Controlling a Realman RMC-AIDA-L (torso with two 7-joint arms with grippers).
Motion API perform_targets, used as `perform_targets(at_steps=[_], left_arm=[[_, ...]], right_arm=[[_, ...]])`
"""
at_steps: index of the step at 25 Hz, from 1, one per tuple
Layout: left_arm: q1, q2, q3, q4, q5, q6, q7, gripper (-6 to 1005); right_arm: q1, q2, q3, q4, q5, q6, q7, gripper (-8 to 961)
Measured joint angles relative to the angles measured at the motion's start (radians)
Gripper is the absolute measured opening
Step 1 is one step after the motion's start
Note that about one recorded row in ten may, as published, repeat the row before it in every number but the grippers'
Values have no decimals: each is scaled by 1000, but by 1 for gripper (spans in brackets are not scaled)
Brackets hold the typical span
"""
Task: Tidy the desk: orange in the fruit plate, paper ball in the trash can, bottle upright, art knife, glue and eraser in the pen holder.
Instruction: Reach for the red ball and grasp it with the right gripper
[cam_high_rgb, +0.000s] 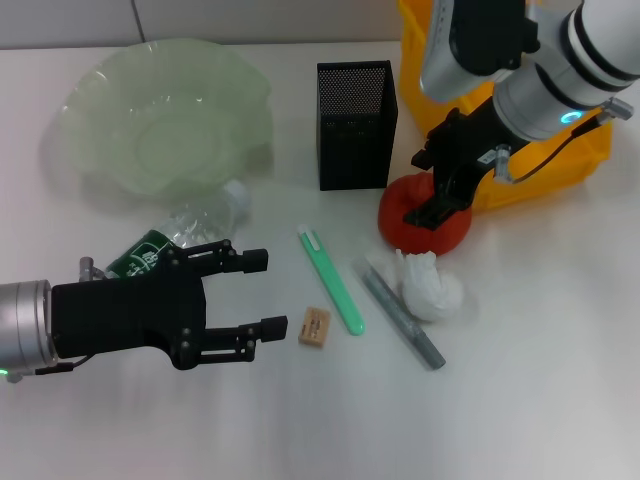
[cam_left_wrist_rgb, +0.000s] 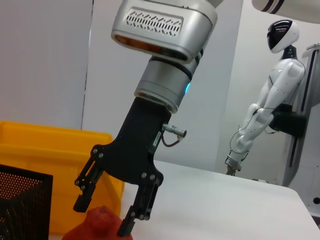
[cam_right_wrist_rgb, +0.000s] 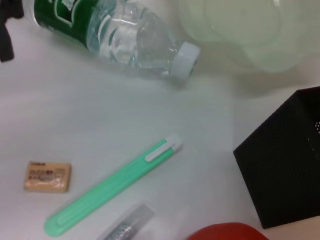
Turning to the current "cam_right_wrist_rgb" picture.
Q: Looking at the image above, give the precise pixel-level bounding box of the green pen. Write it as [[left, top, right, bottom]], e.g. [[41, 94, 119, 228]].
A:
[[44, 133, 183, 238]]

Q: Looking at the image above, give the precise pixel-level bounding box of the small beige eraser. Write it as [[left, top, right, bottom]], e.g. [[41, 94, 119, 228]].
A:
[[24, 161, 73, 193]]

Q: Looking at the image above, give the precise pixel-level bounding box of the clear green-label water bottle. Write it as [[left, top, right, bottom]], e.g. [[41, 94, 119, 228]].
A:
[[24, 0, 201, 81]]

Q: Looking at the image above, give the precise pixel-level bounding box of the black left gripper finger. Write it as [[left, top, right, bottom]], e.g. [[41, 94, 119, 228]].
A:
[[0, 0, 25, 63]]

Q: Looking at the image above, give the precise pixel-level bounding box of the red orange fruit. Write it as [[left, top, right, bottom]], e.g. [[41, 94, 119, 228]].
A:
[[186, 221, 271, 240]]

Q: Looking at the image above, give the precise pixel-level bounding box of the black mesh pen holder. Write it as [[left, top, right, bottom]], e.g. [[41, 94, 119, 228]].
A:
[[233, 86, 320, 230]]

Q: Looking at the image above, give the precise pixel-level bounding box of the grey marker pen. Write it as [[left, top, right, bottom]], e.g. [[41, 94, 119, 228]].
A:
[[96, 202, 156, 240]]

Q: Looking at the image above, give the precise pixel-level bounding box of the pale green wavy fruit plate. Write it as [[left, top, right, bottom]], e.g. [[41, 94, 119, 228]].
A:
[[178, 0, 320, 73]]

